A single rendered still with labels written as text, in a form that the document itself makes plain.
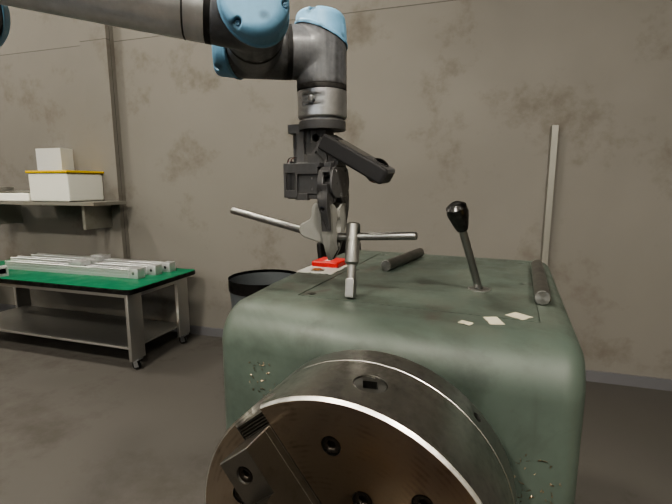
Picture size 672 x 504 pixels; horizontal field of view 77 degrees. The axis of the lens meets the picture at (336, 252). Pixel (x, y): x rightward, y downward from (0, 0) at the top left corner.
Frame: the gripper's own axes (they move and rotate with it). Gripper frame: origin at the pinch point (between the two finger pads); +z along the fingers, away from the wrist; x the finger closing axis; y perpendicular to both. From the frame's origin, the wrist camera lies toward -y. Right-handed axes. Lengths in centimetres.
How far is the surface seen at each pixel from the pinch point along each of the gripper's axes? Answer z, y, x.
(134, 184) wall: -10, 310, -241
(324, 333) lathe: 9.0, -3.3, 11.9
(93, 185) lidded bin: -9, 335, -217
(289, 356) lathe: 12.5, 1.5, 13.2
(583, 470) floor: 134, -66, -164
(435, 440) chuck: 10.8, -20.6, 27.3
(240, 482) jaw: 15.7, -4.2, 32.7
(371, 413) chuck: 8.8, -15.2, 28.6
